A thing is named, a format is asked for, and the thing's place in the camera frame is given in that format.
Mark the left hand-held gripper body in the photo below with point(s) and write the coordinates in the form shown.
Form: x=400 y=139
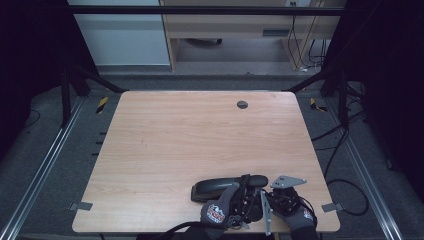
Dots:
x=255 y=206

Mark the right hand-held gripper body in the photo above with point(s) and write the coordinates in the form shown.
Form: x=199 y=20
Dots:
x=285 y=196

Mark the person's right hand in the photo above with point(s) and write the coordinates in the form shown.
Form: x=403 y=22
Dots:
x=300 y=218

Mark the grey tape piece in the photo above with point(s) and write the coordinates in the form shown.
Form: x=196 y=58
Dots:
x=331 y=207
x=81 y=206

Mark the grey round table grommet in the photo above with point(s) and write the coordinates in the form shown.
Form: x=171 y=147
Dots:
x=242 y=104

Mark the yellow black floor tape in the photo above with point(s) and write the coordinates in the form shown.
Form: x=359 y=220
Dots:
x=102 y=104
x=316 y=104

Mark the black metal stand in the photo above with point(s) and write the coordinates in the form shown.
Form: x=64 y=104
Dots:
x=86 y=80
x=333 y=80

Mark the light wooden desk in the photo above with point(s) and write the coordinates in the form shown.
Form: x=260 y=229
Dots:
x=233 y=30

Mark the dark curtain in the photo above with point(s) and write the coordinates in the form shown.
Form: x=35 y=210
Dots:
x=30 y=66
x=390 y=83

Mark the white cabinet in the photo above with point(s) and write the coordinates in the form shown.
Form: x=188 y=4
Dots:
x=123 y=40

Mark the metal floor rail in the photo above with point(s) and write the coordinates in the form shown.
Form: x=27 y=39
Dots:
x=40 y=173
x=363 y=176

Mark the black horizontal frame bar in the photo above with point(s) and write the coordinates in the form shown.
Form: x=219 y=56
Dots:
x=200 y=10

